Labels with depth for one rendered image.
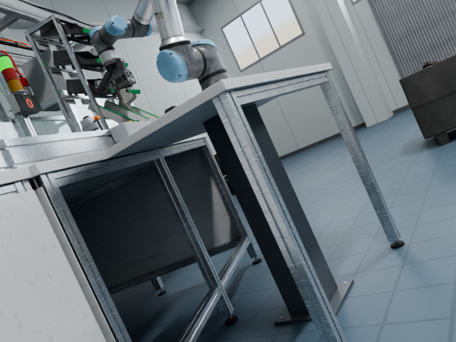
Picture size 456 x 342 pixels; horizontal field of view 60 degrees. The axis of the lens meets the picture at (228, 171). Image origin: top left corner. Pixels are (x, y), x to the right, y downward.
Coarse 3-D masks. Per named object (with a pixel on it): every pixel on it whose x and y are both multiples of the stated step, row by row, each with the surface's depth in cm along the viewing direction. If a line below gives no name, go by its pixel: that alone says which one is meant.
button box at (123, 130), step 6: (120, 126) 153; (126, 126) 154; (132, 126) 159; (138, 126) 164; (114, 132) 154; (120, 132) 154; (126, 132) 153; (132, 132) 156; (114, 138) 155; (120, 138) 154
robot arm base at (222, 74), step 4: (216, 72) 148; (220, 72) 149; (224, 72) 150; (208, 76) 148; (212, 76) 148; (216, 76) 148; (220, 76) 148; (224, 76) 149; (228, 76) 151; (200, 80) 151; (204, 80) 149; (208, 80) 148; (212, 80) 148; (216, 80) 148; (200, 84) 152; (204, 84) 150; (208, 84) 149; (212, 84) 148; (204, 88) 150
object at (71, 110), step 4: (60, 92) 274; (64, 92) 274; (52, 96) 276; (48, 100) 277; (52, 100) 276; (116, 100) 340; (40, 104) 279; (44, 104) 278; (68, 104) 274; (68, 108) 274; (72, 108) 275; (72, 112) 274; (72, 116) 274; (76, 116) 276; (76, 120) 274; (76, 124) 275; (80, 124) 276; (80, 128) 274
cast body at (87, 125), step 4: (88, 116) 177; (84, 120) 175; (88, 120) 175; (92, 120) 177; (84, 124) 175; (88, 124) 175; (92, 124) 174; (96, 124) 177; (84, 128) 176; (88, 128) 175; (92, 128) 175; (96, 128) 176
